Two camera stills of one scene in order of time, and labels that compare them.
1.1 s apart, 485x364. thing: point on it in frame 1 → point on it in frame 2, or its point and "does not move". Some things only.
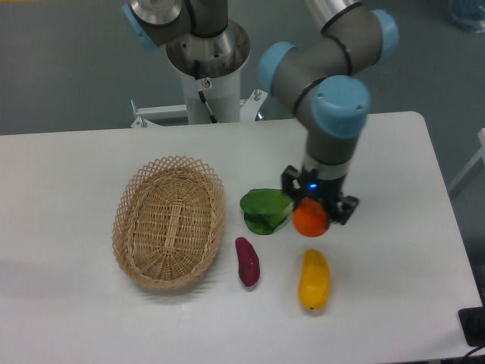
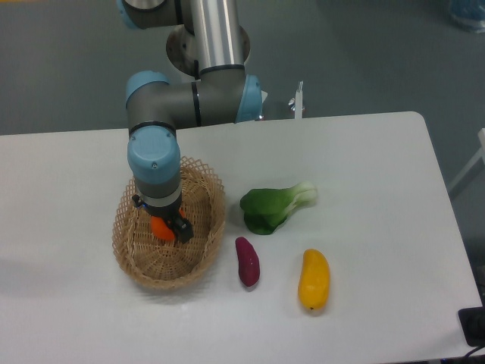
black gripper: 309,185 → 183,228
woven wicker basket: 167,221 does not move
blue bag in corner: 470,14 does not move
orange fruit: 310,218 → 161,230
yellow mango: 314,280 does not move
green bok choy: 264,209 does not move
